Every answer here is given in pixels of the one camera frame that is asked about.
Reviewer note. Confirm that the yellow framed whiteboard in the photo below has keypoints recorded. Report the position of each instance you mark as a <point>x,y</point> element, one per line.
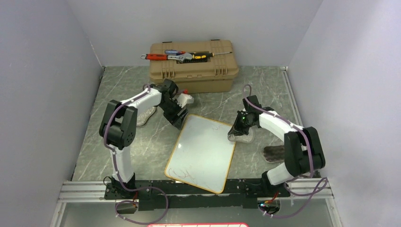
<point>202,154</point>

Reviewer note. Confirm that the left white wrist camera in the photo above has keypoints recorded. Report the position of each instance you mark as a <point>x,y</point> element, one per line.
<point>184,98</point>

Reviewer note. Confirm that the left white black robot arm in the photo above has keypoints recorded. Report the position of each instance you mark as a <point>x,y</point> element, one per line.
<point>119,124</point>

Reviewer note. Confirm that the grey mesh scrubbing pad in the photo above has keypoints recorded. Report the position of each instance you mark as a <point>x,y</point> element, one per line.
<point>246,138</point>

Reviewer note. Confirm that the yellow black handled screwdriver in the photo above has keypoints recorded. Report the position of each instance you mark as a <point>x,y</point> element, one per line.
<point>204,55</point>

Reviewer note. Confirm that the tan plastic toolbox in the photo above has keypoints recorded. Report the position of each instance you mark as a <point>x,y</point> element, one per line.
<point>208,75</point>

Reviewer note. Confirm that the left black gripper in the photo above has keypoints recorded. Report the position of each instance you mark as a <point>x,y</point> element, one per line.
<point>175,119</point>

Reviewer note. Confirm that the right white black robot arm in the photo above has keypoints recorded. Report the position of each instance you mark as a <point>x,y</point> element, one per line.
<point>303,151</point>

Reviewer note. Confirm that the grey scrubbing pad left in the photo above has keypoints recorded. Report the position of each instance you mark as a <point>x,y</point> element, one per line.
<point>143,118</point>

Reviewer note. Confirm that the black aluminium base frame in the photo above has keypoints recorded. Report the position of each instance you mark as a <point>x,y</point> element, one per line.
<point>244,193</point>

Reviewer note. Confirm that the dark brown scrubbing pad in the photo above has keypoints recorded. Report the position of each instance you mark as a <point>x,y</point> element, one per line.
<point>274,154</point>

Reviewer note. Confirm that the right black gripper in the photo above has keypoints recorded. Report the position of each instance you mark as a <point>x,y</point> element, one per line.
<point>237,129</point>

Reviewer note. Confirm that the blue red handled screwdriver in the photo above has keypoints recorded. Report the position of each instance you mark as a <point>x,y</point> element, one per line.
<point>176,52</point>

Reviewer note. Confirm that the red handled adjustable wrench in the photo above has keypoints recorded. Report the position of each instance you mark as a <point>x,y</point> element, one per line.
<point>165,57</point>

